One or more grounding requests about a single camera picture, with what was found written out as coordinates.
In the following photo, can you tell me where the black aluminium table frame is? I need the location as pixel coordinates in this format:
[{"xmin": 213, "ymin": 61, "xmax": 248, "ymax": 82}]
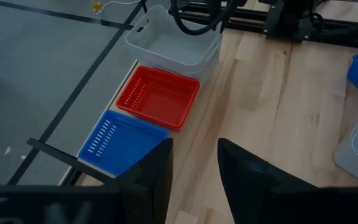
[{"xmin": 175, "ymin": 1, "xmax": 358, "ymax": 50}]

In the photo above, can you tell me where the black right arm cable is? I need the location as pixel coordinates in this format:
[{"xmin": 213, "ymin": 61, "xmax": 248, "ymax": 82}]
[{"xmin": 169, "ymin": 0, "xmax": 229, "ymax": 36}]

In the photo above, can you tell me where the red slotted plastic basket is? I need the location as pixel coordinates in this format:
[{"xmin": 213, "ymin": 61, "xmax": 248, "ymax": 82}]
[{"xmin": 116, "ymin": 65, "xmax": 201, "ymax": 131}]

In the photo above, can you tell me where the white floor cable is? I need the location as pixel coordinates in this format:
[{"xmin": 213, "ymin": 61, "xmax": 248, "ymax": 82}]
[{"xmin": 99, "ymin": 0, "xmax": 142, "ymax": 10}]

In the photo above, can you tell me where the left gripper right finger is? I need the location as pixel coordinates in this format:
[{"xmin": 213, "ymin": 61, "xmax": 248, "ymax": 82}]
[{"xmin": 217, "ymin": 138, "xmax": 321, "ymax": 224}]

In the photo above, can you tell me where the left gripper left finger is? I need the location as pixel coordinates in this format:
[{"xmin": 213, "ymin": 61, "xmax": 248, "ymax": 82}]
[{"xmin": 116, "ymin": 138, "xmax": 174, "ymax": 224}]

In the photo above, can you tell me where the yellow power plug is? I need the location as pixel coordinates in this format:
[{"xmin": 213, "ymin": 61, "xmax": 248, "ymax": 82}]
[{"xmin": 91, "ymin": 0, "xmax": 103, "ymax": 14}]

